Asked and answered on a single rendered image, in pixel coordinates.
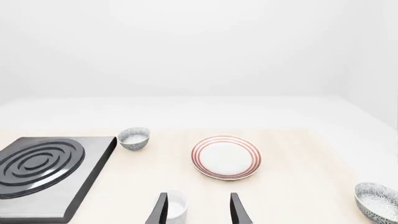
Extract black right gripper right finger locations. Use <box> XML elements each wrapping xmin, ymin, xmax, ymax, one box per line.
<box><xmin>230</xmin><ymin>192</ymin><xmax>254</xmax><ymax>224</ymax></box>

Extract white plate with red rings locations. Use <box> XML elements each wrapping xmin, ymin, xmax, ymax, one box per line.
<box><xmin>191</xmin><ymin>135</ymin><xmax>262</xmax><ymax>182</ymax></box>

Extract flat black stove plate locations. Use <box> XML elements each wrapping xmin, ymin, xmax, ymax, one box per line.
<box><xmin>0</xmin><ymin>136</ymin><xmax>118</xmax><ymax>224</ymax></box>

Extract patterned black white bowl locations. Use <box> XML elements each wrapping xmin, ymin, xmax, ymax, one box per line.
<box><xmin>354</xmin><ymin>182</ymin><xmax>398</xmax><ymax>224</ymax></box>
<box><xmin>117</xmin><ymin>127</ymin><xmax>151</xmax><ymax>151</ymax></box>

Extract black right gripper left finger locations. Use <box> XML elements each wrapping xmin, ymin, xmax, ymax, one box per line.
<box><xmin>144</xmin><ymin>192</ymin><xmax>169</xmax><ymax>224</ymax></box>

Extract small white ramekin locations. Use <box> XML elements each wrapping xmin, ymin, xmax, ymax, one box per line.
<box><xmin>154</xmin><ymin>189</ymin><xmax>188</xmax><ymax>222</ymax></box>

